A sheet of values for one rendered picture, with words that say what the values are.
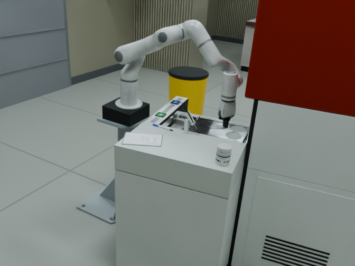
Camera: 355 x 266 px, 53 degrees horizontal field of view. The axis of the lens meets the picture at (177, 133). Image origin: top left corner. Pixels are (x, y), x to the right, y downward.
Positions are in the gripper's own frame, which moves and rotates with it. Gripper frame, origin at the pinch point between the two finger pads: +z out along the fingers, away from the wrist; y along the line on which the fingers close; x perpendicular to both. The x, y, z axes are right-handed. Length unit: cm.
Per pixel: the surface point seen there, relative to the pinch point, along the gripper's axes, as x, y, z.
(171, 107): -44.0, 12.2, 4.2
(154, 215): 13, 53, 38
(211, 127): -16.4, -1.6, 10.1
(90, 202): -89, 62, 96
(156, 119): -30.7, 30.0, 3.2
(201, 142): 8.9, 23.0, 2.3
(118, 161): -4, 66, 10
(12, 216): -99, 120, 95
